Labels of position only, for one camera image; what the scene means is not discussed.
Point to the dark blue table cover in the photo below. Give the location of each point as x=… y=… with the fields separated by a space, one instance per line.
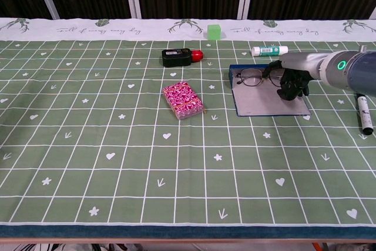
x=176 y=231

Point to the green cube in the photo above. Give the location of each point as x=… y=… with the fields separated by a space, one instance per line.
x=214 y=32

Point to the white green glue stick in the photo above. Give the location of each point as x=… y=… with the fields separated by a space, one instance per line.
x=268 y=50

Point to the pink patterned card box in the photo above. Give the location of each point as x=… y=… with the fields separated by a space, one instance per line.
x=182 y=99

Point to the black wire-frame eyeglasses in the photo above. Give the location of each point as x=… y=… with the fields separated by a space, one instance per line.
x=241 y=75

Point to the blue glasses case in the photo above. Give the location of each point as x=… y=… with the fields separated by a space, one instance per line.
x=258 y=101

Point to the black white marker pen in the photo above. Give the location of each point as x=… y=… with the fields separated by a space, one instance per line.
x=365 y=114

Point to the green grid tablecloth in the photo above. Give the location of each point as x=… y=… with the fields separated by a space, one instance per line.
x=117 y=160

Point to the black bottle red cap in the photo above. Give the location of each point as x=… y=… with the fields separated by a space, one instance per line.
x=176 y=58

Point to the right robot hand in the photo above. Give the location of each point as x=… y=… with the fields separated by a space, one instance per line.
x=299 y=63

